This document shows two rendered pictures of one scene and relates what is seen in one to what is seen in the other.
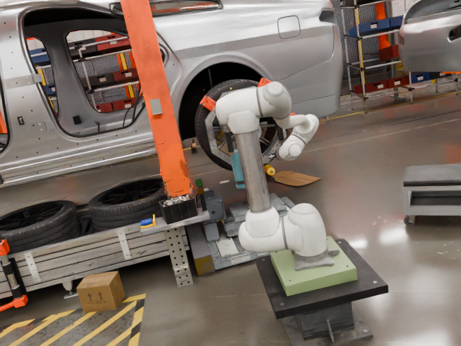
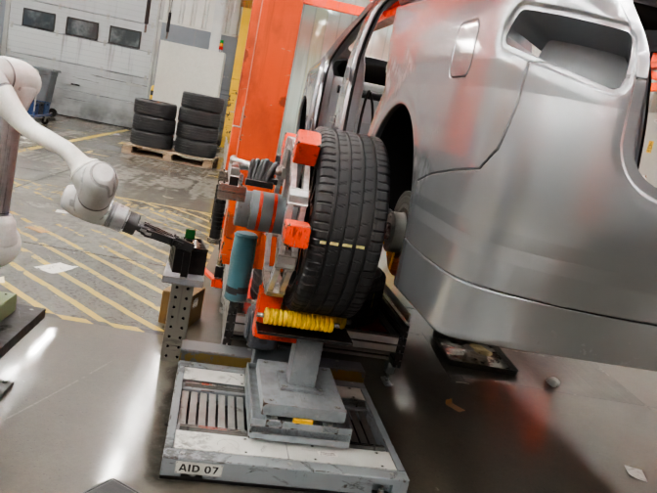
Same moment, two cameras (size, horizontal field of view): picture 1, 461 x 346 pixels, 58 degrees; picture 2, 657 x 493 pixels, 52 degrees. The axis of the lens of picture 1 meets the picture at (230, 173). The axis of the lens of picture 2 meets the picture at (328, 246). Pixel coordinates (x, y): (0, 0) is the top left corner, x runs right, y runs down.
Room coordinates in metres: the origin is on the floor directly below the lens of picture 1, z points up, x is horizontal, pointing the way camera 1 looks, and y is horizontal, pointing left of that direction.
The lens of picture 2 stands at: (2.90, -2.54, 1.24)
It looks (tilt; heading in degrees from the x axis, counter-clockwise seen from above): 11 degrees down; 87
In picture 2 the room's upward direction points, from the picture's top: 11 degrees clockwise
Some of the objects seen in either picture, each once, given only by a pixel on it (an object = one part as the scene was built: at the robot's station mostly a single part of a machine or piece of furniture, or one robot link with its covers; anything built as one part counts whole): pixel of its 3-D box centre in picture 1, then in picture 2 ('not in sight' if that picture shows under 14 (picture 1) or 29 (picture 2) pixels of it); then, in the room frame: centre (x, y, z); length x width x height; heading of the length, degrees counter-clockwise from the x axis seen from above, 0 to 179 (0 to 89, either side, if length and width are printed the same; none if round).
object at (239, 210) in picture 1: (253, 192); (304, 360); (3.01, -0.14, 0.32); 0.40 x 0.30 x 0.28; 98
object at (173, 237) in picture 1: (178, 253); (178, 314); (2.43, 0.43, 0.21); 0.10 x 0.10 x 0.42; 8
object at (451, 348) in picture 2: not in sight; (472, 352); (4.05, 1.27, 0.02); 0.52 x 0.42 x 0.04; 92
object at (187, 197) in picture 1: (178, 207); (188, 253); (2.44, 0.36, 0.51); 0.20 x 0.14 x 0.13; 107
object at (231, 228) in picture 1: (252, 216); (293, 401); (3.01, -0.10, 0.13); 0.50 x 0.36 x 0.10; 98
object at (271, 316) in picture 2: (266, 167); (298, 320); (2.96, -0.27, 0.51); 0.29 x 0.06 x 0.06; 8
